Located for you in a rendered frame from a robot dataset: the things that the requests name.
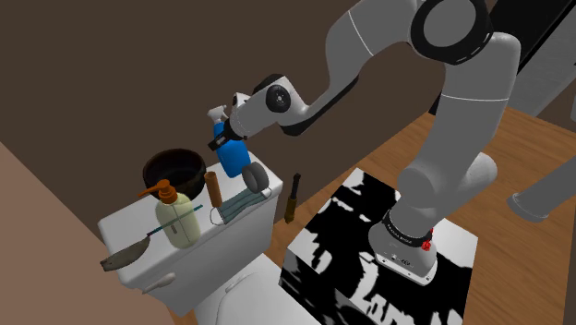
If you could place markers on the pale soap dispenser orange pump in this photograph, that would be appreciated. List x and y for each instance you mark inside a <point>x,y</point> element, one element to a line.
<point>182,225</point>

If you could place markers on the blue spray bottle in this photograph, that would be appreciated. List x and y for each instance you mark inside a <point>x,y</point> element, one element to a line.
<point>233,157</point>

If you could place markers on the grey pipe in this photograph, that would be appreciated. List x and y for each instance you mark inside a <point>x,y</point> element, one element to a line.
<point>540,198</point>

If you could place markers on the grey-blue face mask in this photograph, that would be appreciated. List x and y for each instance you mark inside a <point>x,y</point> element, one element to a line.
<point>238,205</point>

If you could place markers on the black white patterned robot stand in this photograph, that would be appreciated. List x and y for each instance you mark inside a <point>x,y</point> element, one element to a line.
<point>342,270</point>

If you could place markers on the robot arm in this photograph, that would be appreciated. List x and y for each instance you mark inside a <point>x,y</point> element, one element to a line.
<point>468,117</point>

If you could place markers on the dark brown bowl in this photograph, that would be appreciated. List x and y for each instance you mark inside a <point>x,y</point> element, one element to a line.
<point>175,169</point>

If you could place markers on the grey round roll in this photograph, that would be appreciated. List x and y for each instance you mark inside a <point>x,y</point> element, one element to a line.
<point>253,178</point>

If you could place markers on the white toilet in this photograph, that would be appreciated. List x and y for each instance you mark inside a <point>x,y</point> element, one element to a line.
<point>225,256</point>

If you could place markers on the brown cylinder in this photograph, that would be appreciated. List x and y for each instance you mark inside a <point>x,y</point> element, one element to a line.
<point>214,189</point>

